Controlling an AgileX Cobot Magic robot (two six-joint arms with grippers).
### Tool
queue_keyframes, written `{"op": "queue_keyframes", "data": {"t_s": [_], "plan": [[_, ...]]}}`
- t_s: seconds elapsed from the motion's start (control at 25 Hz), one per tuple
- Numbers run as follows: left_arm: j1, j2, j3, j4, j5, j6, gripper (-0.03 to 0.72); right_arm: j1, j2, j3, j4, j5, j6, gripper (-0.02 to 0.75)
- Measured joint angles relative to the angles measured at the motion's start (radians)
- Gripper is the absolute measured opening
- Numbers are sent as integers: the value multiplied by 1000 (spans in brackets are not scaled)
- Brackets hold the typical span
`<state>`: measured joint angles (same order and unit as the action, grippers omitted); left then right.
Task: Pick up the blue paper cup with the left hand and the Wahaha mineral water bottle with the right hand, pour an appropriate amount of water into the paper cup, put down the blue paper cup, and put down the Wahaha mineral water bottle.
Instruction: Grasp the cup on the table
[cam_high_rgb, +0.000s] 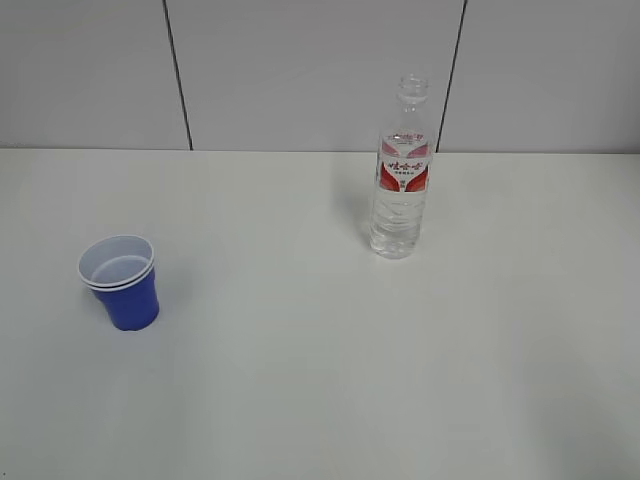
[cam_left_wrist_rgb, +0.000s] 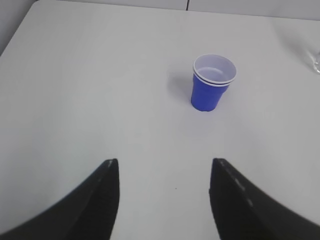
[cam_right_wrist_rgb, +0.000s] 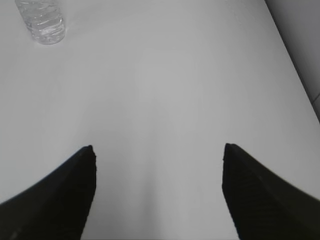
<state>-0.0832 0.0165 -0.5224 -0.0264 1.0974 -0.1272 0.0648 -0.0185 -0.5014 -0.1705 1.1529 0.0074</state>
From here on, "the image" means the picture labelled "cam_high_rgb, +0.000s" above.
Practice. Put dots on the clear Wahaha water bottle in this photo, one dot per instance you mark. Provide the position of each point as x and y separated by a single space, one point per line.
404 156

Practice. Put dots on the blue paper cup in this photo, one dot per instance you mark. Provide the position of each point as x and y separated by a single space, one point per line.
120 272

